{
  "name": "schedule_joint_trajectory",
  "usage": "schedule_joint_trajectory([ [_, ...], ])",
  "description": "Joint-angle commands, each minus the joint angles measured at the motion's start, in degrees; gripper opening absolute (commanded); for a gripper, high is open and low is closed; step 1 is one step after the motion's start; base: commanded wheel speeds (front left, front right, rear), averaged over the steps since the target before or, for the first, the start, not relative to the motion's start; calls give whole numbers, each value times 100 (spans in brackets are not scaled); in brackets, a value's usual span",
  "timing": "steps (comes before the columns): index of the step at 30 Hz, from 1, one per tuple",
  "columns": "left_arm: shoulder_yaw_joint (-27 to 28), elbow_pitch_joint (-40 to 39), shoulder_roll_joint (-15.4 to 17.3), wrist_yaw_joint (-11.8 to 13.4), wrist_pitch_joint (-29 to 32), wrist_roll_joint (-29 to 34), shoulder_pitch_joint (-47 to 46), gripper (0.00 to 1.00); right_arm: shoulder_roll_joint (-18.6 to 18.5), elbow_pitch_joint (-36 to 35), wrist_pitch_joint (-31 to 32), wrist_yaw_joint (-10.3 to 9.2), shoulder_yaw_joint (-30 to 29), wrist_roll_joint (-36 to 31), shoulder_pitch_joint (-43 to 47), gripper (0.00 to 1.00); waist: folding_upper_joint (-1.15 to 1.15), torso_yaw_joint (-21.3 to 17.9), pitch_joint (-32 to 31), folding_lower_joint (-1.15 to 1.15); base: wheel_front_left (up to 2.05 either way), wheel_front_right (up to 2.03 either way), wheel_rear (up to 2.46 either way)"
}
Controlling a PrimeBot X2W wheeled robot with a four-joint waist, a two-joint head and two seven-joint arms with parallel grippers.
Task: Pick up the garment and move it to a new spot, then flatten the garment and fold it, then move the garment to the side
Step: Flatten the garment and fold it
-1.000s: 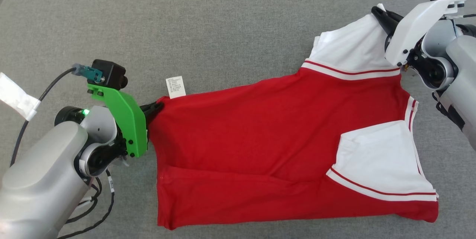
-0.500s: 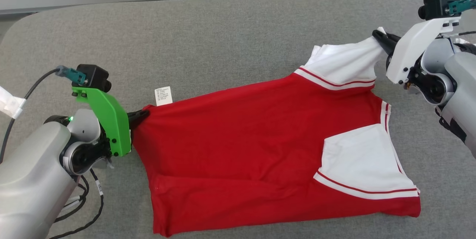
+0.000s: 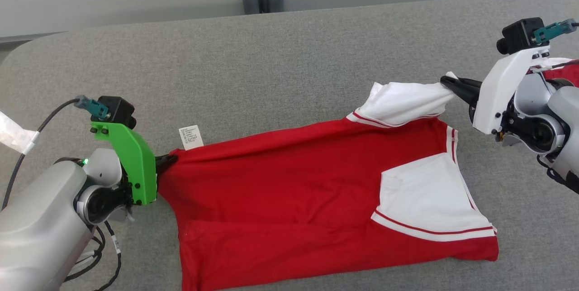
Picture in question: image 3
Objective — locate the red shirt white sleeves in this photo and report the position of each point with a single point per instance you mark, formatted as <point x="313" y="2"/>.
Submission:
<point x="280" y="200"/>

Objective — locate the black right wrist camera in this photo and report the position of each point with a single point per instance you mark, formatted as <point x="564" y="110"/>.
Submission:
<point x="520" y="35"/>

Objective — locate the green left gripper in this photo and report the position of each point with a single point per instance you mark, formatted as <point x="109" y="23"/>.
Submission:
<point x="138" y="164"/>

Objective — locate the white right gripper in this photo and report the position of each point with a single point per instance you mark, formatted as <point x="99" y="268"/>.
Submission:
<point x="497" y="96"/>

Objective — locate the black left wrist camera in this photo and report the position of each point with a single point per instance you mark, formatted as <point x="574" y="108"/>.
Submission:
<point x="117" y="111"/>

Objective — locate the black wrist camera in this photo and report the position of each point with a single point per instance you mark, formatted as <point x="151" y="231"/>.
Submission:
<point x="117" y="111"/>
<point x="520" y="35"/>

